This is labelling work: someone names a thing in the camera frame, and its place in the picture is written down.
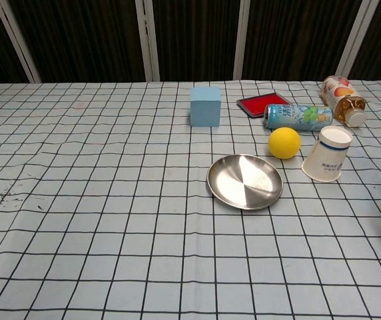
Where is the checked light blue tablecloth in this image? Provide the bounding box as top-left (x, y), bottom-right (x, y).
top-left (0, 79), bottom-right (381, 320)

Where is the white metal partition post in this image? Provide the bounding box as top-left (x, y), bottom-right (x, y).
top-left (135, 0), bottom-right (161, 82)
top-left (232, 0), bottom-right (251, 80)
top-left (335, 0), bottom-right (373, 77)
top-left (0, 0), bottom-right (41, 83)

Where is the round steel plate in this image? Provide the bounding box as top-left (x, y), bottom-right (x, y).
top-left (206, 153), bottom-right (284, 211)

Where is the light blue cube block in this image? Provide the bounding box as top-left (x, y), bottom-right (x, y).
top-left (189, 86), bottom-right (222, 128)

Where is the yellow foam ball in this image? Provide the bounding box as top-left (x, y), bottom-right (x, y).
top-left (267, 127), bottom-right (302, 160)

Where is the light blue beverage can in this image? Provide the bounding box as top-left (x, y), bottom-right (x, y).
top-left (262, 103), bottom-right (334, 132)

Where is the red ink pad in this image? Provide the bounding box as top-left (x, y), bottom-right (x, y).
top-left (236, 93), bottom-right (292, 118)

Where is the peach juice bottle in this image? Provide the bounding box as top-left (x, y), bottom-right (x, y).
top-left (320, 75), bottom-right (368, 129)

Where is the white paper cup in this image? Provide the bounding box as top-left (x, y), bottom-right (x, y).
top-left (301, 125), bottom-right (354, 183)

